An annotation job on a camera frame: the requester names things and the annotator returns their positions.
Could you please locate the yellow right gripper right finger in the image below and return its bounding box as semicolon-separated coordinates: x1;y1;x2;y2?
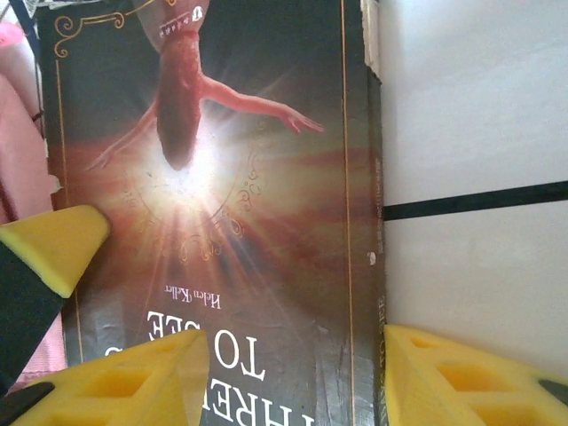
383;323;568;426

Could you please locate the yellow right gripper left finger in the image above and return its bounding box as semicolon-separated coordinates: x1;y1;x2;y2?
0;330;209;426

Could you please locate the dark paperback book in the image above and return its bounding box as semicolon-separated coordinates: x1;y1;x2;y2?
37;0;388;426

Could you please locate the pink student backpack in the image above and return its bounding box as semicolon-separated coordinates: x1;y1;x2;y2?
0;21;67;391

